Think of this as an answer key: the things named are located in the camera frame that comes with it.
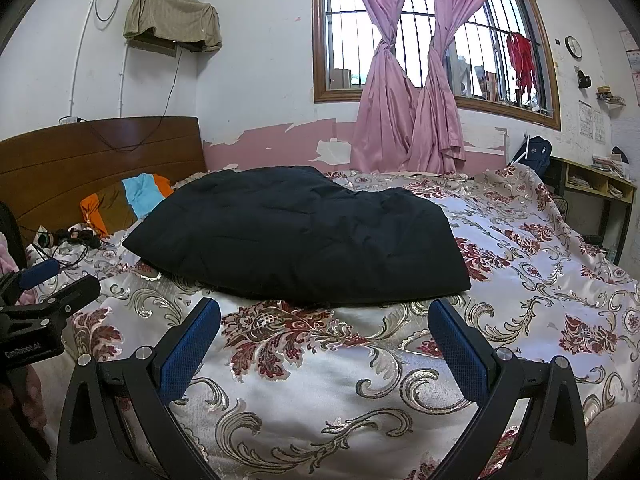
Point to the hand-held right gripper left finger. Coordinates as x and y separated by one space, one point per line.
192 347

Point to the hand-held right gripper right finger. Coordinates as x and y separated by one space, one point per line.
460 355

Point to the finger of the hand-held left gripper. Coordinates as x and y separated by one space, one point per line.
75 295
41 272

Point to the black padded jacket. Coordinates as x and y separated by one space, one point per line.
300 235

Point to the orange blue brown clothes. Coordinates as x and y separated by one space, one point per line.
135 197

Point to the floral satin bedspread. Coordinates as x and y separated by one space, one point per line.
525 300

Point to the wooden headboard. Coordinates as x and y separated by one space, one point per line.
75 170

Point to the white power strip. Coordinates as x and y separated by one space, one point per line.
70 120

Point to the dark blue backpack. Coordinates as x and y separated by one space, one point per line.
532 152

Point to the wooden desk with cubbies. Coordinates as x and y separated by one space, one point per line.
595 185

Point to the pile of papers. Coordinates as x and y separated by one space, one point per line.
610 164

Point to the khaki cloth cover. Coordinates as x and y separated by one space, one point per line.
172 15

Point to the red hanging garment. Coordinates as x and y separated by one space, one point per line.
521 62

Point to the wooden framed barred window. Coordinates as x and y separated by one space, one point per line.
345 35

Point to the wooden wall bracket shelf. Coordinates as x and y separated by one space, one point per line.
152 46

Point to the white wall calendar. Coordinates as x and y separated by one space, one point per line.
591 121

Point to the small cluttered wall shelf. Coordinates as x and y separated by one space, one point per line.
611 96

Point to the black wall-mounted object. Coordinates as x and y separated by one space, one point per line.
583 77

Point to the round wall clock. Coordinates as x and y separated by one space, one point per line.
574 47

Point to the pink wall poster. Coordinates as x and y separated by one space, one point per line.
631 60

